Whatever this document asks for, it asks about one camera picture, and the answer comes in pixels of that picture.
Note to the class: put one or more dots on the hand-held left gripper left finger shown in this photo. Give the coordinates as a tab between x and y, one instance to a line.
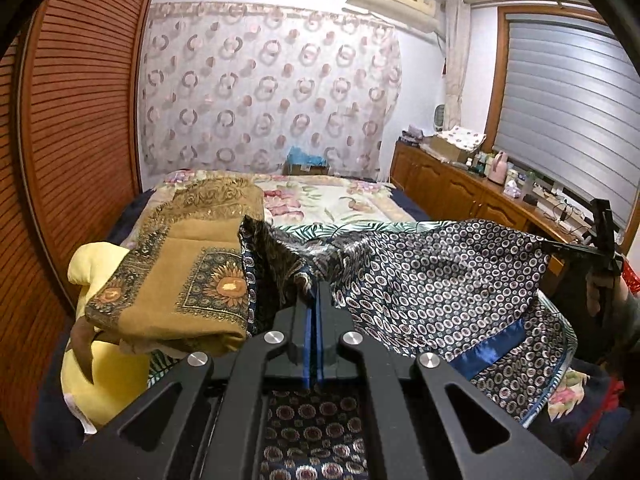
307	350

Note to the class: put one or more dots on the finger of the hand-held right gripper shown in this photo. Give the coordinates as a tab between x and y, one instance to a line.
567	249

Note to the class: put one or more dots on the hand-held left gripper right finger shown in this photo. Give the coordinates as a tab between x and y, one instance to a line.
321	355

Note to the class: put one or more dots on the dark patterned satin pajama top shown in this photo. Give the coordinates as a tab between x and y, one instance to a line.
440	270

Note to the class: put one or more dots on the person's right forearm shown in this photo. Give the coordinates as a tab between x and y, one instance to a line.
627	320

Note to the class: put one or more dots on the person's right hand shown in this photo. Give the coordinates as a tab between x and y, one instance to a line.
595	295

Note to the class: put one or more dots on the tissue box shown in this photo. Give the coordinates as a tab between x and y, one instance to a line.
511	190

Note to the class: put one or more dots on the pink thermos jug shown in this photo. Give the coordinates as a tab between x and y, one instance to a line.
497	170

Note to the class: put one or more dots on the dark green bottle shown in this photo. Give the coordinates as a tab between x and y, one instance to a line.
481	165

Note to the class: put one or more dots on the grey window blind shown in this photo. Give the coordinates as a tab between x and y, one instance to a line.
560	110

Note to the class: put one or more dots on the wooden sideboard cabinet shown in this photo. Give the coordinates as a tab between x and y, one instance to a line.
440	180

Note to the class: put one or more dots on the white spotted cloth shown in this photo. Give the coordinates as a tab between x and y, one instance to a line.
462	137

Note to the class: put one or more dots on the open cardboard box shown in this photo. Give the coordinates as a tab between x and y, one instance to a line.
447	152

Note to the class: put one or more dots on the gold patterned folded cloth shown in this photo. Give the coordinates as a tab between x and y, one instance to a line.
175	260

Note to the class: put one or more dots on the small cardboard box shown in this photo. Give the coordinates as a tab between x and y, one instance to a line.
305	170

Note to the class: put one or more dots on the small white desk fan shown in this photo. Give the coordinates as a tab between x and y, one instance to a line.
440	116

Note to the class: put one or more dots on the purple pouch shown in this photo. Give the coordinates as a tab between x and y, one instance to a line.
412	134

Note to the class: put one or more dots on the blue plastic bag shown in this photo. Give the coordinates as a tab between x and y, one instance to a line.
307	156

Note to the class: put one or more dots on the yellow plush toy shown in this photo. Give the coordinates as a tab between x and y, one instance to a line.
110	380

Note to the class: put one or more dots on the beige tied window curtain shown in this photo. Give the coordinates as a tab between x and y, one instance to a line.
457	60

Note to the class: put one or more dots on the circle patterned sheer curtain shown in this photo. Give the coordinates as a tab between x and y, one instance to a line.
260	85

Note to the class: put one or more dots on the wooden louvered wardrobe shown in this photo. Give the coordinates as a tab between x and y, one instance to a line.
80	110

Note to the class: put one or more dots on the wooden window frame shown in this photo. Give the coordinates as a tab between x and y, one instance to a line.
492	85

